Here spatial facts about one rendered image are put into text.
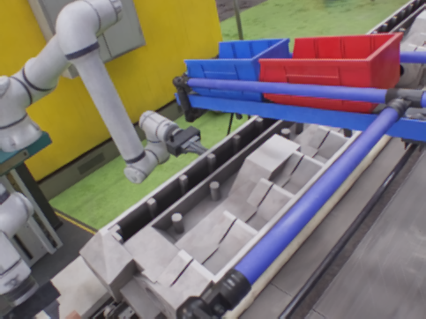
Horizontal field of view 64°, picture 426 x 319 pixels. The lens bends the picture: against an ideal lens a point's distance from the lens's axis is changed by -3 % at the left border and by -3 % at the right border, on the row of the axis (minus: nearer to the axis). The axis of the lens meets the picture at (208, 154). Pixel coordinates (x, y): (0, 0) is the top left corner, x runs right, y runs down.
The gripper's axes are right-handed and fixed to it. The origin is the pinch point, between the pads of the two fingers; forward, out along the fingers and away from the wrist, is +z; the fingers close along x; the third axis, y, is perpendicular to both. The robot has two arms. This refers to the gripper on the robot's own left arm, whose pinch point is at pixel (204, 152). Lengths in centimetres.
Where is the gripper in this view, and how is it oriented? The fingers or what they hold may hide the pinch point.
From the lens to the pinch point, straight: 124.0
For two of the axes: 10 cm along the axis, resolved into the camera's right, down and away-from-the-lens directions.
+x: 6.9, -5.2, 5.0
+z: 7.2, 4.1, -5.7
